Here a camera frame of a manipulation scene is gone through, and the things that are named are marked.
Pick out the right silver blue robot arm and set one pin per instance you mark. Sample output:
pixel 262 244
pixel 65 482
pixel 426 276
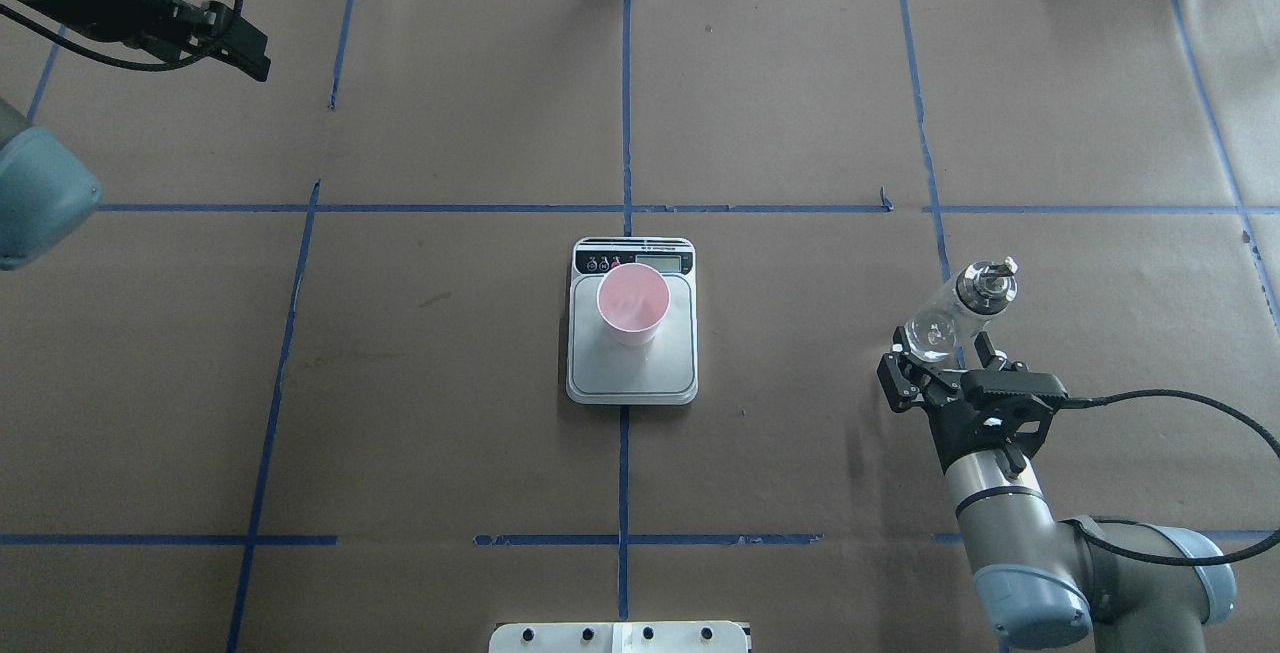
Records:
pixel 1043 582

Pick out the silver digital kitchen scale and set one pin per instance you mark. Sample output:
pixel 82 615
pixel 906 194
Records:
pixel 599 370

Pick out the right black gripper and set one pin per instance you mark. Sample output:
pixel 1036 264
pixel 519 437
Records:
pixel 908 382

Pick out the brown paper table cover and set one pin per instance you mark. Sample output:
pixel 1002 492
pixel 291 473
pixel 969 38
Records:
pixel 299 385

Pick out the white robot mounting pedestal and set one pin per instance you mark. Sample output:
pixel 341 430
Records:
pixel 623 636

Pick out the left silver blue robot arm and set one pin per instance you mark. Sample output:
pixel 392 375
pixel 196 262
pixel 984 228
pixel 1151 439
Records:
pixel 46 191

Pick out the clear glass sauce bottle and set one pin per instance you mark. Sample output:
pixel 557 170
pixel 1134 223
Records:
pixel 962 308

